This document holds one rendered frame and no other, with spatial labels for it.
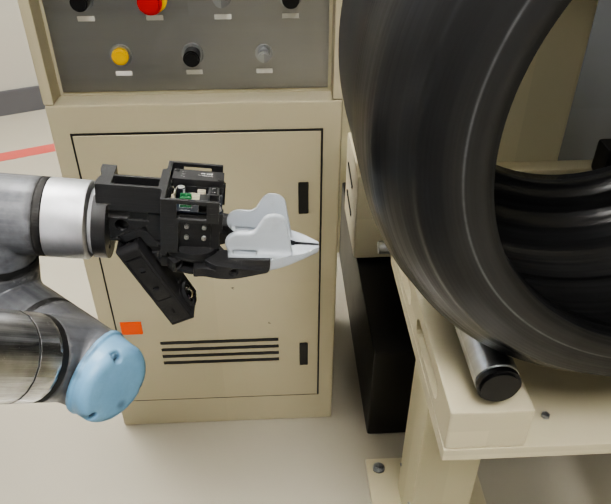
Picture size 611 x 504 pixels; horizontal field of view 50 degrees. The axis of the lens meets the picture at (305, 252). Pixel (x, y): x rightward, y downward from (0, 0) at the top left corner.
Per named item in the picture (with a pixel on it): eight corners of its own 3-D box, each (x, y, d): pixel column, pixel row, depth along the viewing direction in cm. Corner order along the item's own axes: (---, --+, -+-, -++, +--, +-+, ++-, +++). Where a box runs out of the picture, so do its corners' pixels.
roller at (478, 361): (450, 204, 93) (421, 220, 95) (435, 182, 91) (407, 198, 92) (530, 391, 65) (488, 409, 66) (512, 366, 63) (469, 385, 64)
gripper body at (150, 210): (227, 206, 57) (85, 195, 56) (222, 282, 62) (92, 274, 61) (230, 163, 63) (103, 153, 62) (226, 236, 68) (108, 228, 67)
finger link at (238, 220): (325, 207, 62) (227, 199, 61) (316, 256, 66) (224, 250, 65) (322, 190, 65) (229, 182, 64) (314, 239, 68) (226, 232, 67)
